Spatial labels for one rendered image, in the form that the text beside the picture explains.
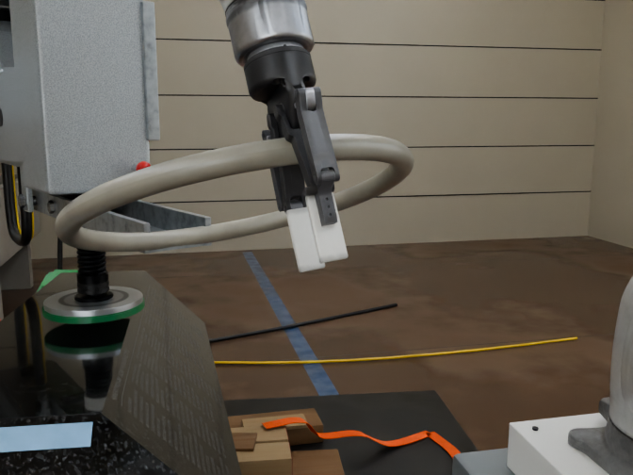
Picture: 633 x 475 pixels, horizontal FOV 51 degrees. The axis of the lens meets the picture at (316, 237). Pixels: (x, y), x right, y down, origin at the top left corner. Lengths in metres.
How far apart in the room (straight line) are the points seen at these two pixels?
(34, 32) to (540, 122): 6.44
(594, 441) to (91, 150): 1.05
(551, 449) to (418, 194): 6.04
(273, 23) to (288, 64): 0.04
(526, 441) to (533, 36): 6.63
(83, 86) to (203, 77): 5.00
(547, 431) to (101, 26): 1.09
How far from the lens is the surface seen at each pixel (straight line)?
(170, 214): 1.25
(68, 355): 1.38
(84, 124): 1.42
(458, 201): 7.07
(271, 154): 0.69
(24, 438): 1.13
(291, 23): 0.72
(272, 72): 0.70
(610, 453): 0.90
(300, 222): 0.73
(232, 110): 6.40
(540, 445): 0.94
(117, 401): 1.19
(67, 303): 1.55
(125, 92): 1.45
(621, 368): 0.85
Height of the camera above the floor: 1.28
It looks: 10 degrees down
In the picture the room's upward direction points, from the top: straight up
